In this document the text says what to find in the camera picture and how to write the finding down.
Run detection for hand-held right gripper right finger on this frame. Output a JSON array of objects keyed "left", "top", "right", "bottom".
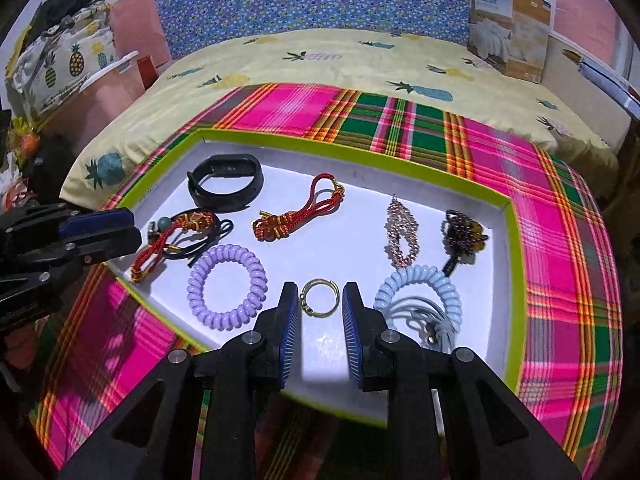
[{"left": 341, "top": 281, "right": 583, "bottom": 480}]

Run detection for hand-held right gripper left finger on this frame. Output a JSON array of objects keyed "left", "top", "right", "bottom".
[{"left": 60, "top": 281, "right": 301, "bottom": 480}]

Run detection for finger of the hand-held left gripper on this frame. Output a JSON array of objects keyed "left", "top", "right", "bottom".
[
  {"left": 0, "top": 228, "right": 143, "bottom": 306},
  {"left": 0, "top": 204, "right": 135, "bottom": 246}
]

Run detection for gold ring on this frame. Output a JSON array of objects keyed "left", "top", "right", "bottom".
[{"left": 299, "top": 279, "right": 343, "bottom": 318}]

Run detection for light blue spiral hair tie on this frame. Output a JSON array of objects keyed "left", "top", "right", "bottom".
[{"left": 372, "top": 265, "right": 463, "bottom": 351}]

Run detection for red cord bracelet teal bead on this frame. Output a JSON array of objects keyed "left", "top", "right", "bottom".
[{"left": 130, "top": 207, "right": 236, "bottom": 283}]

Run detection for grey elastic hair ties bundle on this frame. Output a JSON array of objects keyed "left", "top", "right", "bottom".
[{"left": 387, "top": 295, "right": 458, "bottom": 353}]

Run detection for purple spiral hair tie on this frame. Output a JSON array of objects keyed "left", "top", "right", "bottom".
[{"left": 187, "top": 243, "right": 263, "bottom": 331}]

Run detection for black fitness band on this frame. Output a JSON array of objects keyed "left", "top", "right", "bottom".
[{"left": 186, "top": 153, "right": 263, "bottom": 211}]

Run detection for red rope bracelet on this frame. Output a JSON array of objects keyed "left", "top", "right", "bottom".
[{"left": 251, "top": 172, "right": 346, "bottom": 242}]

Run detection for pink beaded bracelet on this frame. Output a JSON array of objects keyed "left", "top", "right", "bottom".
[{"left": 384, "top": 194, "right": 420, "bottom": 268}]

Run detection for yellow shallow cardboard box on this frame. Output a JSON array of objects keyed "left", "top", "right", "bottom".
[{"left": 102, "top": 129, "right": 526, "bottom": 431}]

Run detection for dark beaded hair tie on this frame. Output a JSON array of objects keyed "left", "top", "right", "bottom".
[{"left": 440, "top": 209, "right": 490, "bottom": 277}]

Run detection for artificial flowers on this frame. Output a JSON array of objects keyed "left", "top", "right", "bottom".
[{"left": 0, "top": 115, "right": 41, "bottom": 201}]

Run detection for pink storage cabinet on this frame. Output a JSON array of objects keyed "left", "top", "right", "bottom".
[{"left": 47, "top": 50, "right": 168, "bottom": 146}]

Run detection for pineapple print fabric bundle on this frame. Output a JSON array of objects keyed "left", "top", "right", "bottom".
[{"left": 12, "top": 2, "right": 118, "bottom": 111}]

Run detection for pink green plaid cloth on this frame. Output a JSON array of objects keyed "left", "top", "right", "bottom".
[{"left": 30, "top": 85, "right": 626, "bottom": 480}]

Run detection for black folded cloth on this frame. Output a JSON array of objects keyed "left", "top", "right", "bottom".
[{"left": 30, "top": 0, "right": 108, "bottom": 26}]

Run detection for yellow pineapple print bedsheet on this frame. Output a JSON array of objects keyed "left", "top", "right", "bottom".
[{"left": 60, "top": 27, "right": 621, "bottom": 211}]

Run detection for blue floral headboard cloth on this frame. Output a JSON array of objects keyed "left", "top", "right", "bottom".
[{"left": 147, "top": 0, "right": 506, "bottom": 58}]

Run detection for cardboard bedding package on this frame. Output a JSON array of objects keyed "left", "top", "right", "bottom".
[{"left": 467, "top": 0, "right": 558, "bottom": 83}]

